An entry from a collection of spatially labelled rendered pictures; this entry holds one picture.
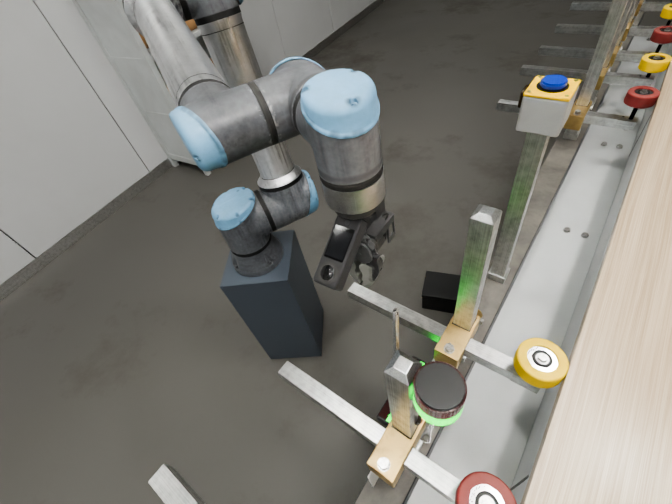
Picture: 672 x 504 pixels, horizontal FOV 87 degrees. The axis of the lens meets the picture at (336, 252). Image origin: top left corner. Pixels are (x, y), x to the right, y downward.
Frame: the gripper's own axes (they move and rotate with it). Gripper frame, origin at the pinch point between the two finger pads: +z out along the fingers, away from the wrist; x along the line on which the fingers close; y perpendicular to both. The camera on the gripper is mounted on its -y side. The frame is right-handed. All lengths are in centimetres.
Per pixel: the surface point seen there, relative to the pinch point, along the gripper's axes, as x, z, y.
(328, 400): -2.3, 12.8, -18.6
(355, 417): -8.3, 12.8, -18.4
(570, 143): -20, 29, 106
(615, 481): -44.5, 8.9, -6.8
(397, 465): -18.3, 11.9, -21.1
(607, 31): -19, -7, 109
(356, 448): 8, 99, -13
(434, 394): -21.3, -12.4, -16.0
